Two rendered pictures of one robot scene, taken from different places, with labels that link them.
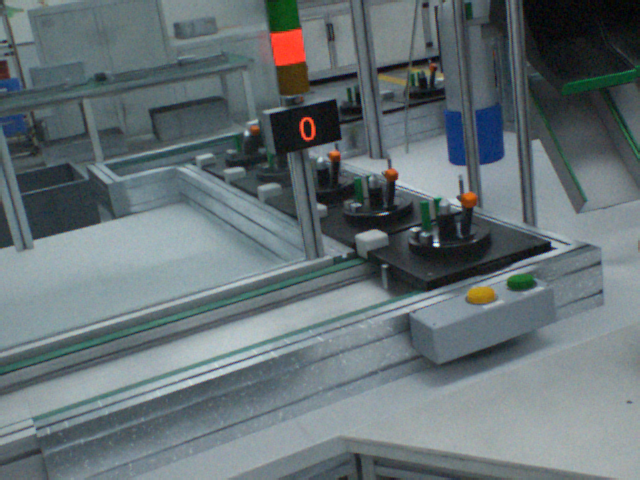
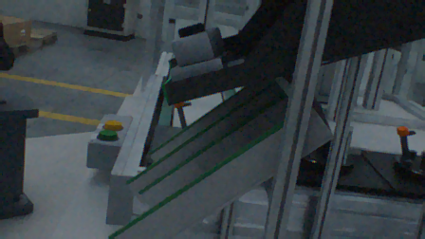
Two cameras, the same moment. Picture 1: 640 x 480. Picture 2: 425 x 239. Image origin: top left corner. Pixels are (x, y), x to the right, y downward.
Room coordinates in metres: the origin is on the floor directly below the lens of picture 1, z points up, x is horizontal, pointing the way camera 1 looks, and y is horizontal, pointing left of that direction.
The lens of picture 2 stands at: (1.67, -1.17, 1.33)
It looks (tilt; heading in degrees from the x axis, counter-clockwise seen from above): 15 degrees down; 105
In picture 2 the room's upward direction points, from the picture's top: 9 degrees clockwise
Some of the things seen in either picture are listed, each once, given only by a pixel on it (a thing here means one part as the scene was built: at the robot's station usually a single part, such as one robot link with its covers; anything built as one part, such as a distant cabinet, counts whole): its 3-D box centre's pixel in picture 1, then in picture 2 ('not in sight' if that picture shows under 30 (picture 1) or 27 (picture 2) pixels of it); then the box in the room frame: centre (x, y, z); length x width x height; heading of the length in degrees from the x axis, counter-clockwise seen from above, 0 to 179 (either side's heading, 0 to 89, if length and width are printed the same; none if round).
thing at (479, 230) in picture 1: (448, 237); not in sight; (1.38, -0.23, 0.98); 0.14 x 0.14 x 0.02
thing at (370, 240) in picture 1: (372, 244); not in sight; (1.44, -0.10, 0.97); 0.05 x 0.05 x 0.04; 22
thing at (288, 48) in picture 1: (288, 46); not in sight; (1.42, 0.00, 1.33); 0.05 x 0.05 x 0.05
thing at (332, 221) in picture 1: (375, 193); (324, 143); (1.62, -0.13, 1.01); 0.24 x 0.24 x 0.13; 22
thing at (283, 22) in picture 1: (283, 15); not in sight; (1.42, 0.00, 1.38); 0.05 x 0.05 x 0.05
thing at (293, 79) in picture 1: (292, 77); not in sight; (1.42, 0.00, 1.28); 0.05 x 0.05 x 0.05
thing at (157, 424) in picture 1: (351, 351); (145, 124); (1.14, -0.03, 0.91); 0.89 x 0.06 x 0.11; 112
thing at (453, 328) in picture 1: (483, 316); (111, 139); (1.15, -0.23, 0.93); 0.21 x 0.07 x 0.06; 112
